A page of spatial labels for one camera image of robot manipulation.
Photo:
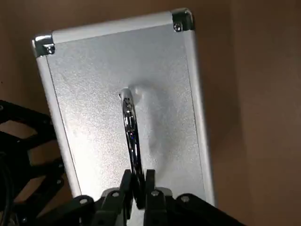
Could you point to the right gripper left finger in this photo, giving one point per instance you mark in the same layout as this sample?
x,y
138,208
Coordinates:
x,y
113,207

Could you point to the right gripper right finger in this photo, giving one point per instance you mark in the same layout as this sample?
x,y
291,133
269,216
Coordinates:
x,y
160,209

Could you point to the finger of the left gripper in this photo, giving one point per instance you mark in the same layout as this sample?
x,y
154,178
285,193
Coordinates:
x,y
28,112
56,175

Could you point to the silver aluminium medicine case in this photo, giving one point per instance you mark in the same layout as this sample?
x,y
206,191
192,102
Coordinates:
x,y
94,94

